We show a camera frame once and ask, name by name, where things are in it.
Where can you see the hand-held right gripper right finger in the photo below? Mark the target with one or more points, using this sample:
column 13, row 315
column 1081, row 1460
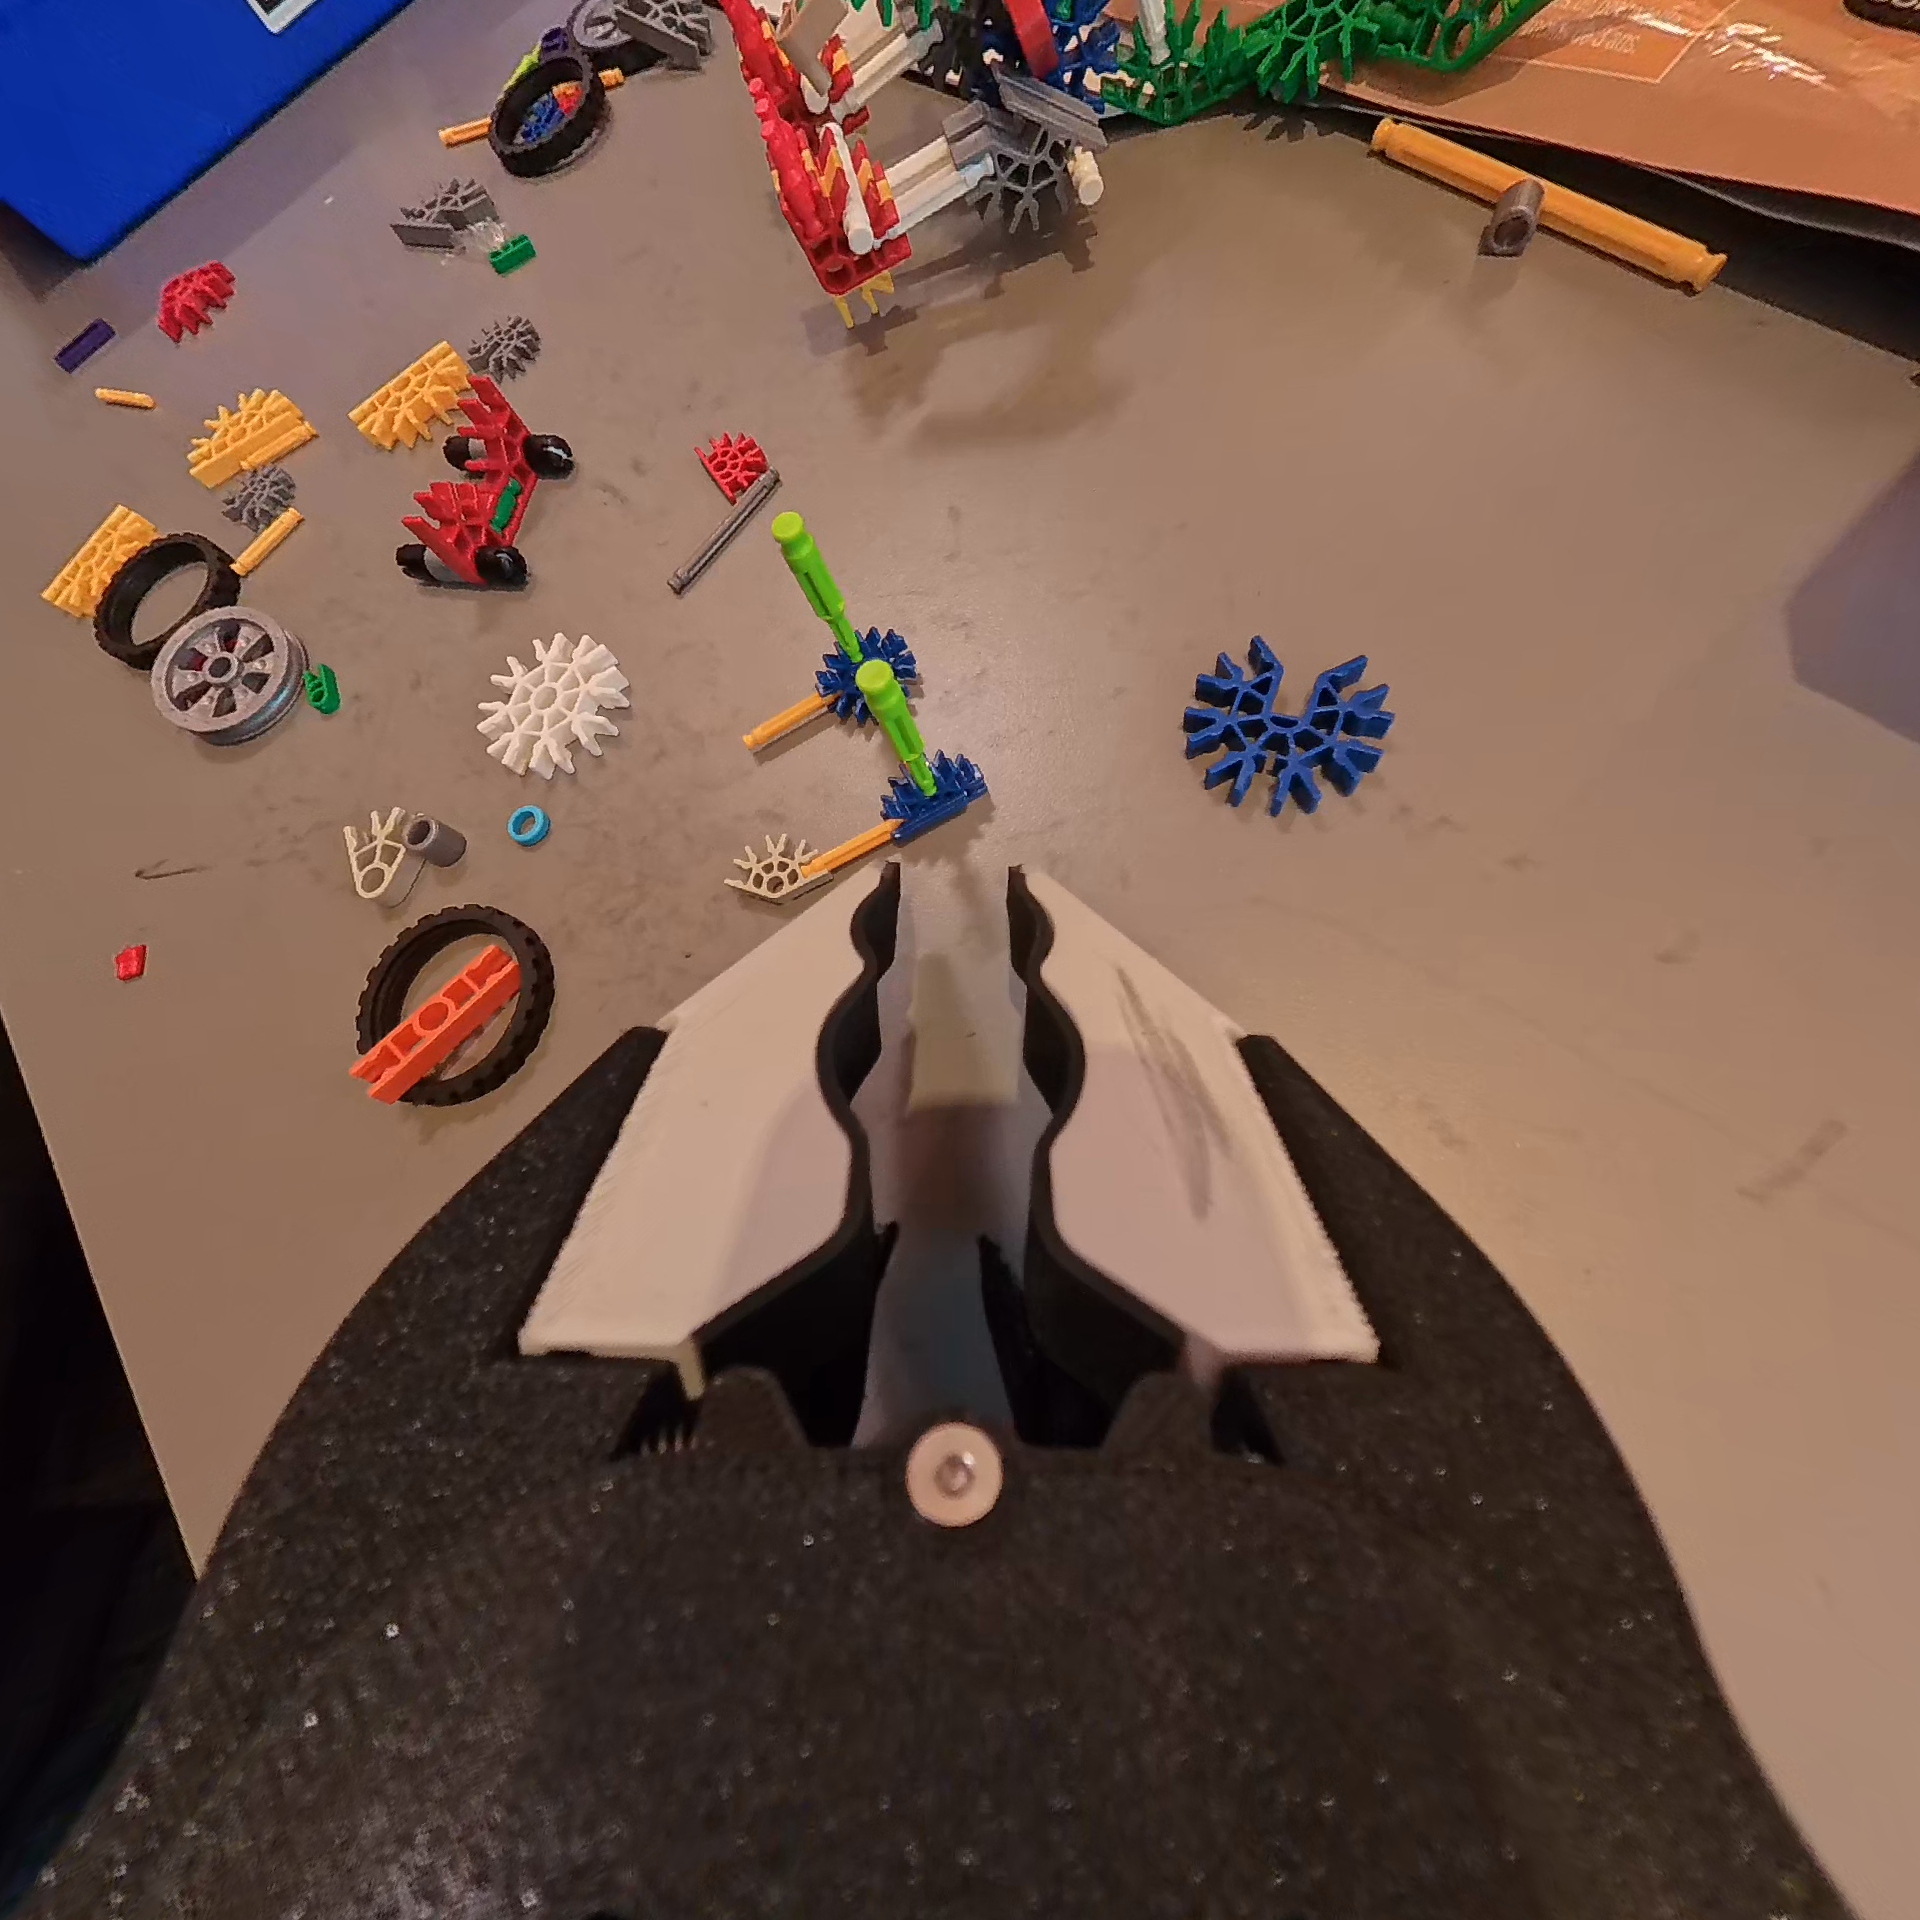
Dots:
column 1200, row 1186

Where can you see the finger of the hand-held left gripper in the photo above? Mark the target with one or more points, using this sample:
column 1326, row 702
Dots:
column 960, row 1036

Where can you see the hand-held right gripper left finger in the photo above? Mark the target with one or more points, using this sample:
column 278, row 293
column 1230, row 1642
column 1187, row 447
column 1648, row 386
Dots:
column 704, row 1186

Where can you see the blue green orange rod assembly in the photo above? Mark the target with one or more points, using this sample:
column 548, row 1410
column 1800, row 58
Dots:
column 943, row 804

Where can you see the small white connector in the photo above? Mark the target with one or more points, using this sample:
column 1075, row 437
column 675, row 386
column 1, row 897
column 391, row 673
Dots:
column 774, row 869

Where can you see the blue tagged storage bin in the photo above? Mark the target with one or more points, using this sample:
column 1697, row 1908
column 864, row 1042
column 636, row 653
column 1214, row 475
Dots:
column 149, row 107

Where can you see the black rubber tyre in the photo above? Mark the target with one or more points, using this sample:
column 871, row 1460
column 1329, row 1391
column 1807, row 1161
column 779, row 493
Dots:
column 537, row 983
column 508, row 143
column 119, row 622

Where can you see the orange ladder connector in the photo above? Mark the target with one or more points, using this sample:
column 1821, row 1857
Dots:
column 393, row 1068

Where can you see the grey cylindrical spacer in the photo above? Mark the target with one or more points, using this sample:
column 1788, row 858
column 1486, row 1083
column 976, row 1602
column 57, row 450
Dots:
column 1512, row 221
column 440, row 844

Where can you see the white fan-shaped connector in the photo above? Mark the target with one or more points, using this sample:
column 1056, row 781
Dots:
column 393, row 883

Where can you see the large blue double connector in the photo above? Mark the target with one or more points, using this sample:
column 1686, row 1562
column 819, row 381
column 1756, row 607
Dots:
column 1288, row 727

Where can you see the white snowflake connector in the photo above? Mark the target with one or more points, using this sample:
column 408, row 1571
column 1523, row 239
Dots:
column 534, row 727

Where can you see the dark grey rod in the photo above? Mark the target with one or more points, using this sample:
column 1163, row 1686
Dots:
column 724, row 534

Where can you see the small red connector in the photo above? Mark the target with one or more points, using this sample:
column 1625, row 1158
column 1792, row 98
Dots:
column 735, row 460

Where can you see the small green clip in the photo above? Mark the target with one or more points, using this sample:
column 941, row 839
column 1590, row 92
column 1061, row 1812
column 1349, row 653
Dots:
column 513, row 252
column 320, row 692

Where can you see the silver wheel hub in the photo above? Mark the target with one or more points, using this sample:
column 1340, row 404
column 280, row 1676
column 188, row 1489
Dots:
column 284, row 715

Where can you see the red connector assembly black caps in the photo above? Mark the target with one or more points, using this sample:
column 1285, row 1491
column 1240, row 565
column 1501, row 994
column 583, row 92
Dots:
column 480, row 503

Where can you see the person's dark clothing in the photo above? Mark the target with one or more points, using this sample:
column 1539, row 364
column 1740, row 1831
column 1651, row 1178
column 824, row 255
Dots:
column 60, row 1501

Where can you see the short yellow rod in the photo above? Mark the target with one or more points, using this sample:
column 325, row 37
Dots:
column 268, row 540

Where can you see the red green white toy model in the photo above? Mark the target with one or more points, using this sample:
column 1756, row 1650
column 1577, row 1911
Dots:
column 819, row 242

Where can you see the dark grey snowflake connector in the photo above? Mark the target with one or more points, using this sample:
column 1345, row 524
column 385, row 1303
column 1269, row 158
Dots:
column 504, row 346
column 260, row 495

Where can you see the yellow fan connector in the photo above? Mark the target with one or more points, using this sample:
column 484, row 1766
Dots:
column 247, row 436
column 100, row 557
column 408, row 399

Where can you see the grey connector with clear piece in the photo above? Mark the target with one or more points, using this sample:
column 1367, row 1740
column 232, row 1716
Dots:
column 447, row 217

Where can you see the red fan connector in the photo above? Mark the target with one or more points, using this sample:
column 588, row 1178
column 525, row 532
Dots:
column 195, row 298

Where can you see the short orange rod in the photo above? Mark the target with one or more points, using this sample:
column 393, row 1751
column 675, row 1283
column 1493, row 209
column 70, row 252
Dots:
column 465, row 134

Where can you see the long yellow rod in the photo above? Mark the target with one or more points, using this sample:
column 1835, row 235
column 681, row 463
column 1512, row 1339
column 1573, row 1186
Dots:
column 1622, row 225

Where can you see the small purple piece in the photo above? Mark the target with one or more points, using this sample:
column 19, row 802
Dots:
column 83, row 346

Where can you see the toy packaging bag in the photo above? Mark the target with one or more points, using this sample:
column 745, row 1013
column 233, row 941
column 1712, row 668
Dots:
column 1725, row 90

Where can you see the white printed tag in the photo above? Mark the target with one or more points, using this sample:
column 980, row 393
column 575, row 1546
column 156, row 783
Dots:
column 293, row 11

